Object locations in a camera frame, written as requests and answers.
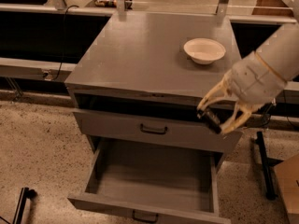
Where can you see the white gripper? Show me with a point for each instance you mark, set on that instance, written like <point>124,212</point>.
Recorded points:
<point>253,80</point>

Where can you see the black rxbar chocolate bar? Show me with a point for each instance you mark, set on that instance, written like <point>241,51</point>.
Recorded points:
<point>210,119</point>

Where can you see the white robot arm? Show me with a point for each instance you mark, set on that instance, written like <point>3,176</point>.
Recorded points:
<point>281,52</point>

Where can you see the grey upper drawer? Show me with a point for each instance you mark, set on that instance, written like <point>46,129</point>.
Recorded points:
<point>167,132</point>

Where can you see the grey drawer cabinet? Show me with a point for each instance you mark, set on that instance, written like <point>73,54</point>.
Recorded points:
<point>137,66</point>

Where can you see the grey open lower drawer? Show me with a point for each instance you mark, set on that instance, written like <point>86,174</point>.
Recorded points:
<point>179,184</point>

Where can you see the white paper bowl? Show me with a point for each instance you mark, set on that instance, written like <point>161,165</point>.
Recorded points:
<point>204,51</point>

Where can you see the black metal floor stand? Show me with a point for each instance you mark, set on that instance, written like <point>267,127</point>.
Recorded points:
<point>270,191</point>

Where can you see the brown cardboard box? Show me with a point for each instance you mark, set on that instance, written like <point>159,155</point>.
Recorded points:
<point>287,175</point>

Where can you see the wooden background table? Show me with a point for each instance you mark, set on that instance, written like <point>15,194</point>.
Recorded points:
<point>272,8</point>

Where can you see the black upper drawer handle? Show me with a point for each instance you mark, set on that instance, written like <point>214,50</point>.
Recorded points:
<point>159,131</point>

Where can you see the black drawer handle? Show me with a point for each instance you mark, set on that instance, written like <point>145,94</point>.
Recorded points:
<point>159,131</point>
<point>146,218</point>

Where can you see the black lower drawer handle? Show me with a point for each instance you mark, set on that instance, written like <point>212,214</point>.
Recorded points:
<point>146,218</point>

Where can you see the grey metal rail shelf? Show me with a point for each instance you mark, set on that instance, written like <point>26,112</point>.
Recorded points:
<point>35,70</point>

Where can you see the black floor bracket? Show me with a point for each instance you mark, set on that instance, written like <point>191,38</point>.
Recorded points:
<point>26,194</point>

